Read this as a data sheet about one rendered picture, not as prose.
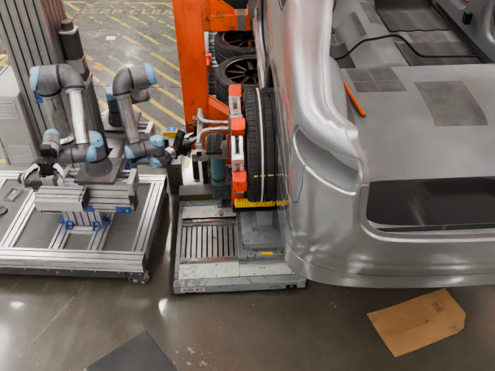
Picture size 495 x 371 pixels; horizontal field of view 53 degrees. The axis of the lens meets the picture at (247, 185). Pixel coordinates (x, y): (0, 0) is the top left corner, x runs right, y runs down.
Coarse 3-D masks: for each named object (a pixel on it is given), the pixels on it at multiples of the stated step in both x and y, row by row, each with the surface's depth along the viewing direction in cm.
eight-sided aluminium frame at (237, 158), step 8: (232, 96) 282; (232, 104) 276; (240, 104) 277; (232, 112) 270; (240, 112) 270; (232, 136) 265; (240, 136) 265; (232, 144) 265; (240, 144) 265; (232, 152) 265; (240, 152) 265; (232, 160) 265; (240, 160) 265; (232, 168) 314; (240, 168) 268; (240, 192) 290
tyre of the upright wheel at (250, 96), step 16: (256, 96) 271; (272, 96) 271; (256, 112) 264; (272, 112) 264; (256, 128) 261; (272, 128) 261; (256, 144) 260; (272, 144) 260; (256, 160) 262; (272, 160) 262; (256, 176) 265; (272, 176) 266; (256, 192) 274; (272, 192) 275
